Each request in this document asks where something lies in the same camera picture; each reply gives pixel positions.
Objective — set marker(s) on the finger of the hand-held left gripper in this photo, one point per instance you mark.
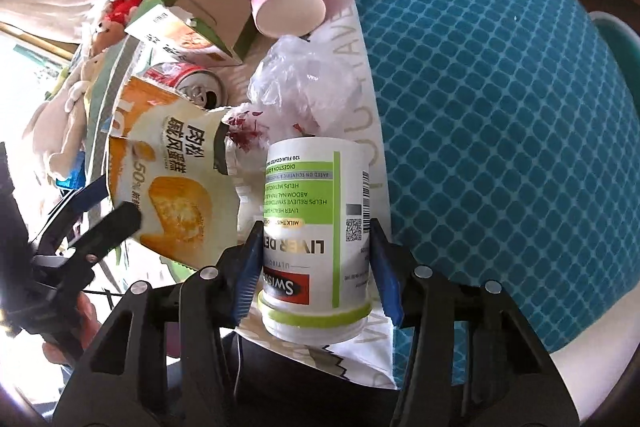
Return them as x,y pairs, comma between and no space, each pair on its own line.
82,202
112,224

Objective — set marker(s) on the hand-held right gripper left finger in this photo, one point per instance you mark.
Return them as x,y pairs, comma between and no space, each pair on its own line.
246,269

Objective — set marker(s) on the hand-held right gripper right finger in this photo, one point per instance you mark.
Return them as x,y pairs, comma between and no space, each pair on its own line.
383,272

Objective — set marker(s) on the orange snack bag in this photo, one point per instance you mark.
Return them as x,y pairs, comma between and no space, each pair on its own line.
170,187

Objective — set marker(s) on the white supplement bottle green label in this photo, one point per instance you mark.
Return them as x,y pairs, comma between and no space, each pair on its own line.
312,232

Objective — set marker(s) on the red soda can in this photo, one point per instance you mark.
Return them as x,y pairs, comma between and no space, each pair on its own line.
192,82

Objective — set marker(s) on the green cardboard box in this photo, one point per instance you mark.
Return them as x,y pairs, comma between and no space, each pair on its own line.
200,7

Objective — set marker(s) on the teal plastic bin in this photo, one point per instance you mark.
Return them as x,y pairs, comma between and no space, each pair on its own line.
620,34

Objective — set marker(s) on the person's left hand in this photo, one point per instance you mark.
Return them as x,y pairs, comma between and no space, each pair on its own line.
89,314

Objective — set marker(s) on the beige plush toy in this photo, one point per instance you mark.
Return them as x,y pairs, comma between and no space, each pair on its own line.
65,122

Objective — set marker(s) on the brown bear plush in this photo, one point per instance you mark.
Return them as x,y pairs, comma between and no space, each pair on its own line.
102,38

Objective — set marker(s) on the clear plastic bag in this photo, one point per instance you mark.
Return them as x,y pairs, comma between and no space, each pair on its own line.
295,82

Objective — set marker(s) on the red and white plush toy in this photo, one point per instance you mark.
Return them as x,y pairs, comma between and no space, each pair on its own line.
121,7

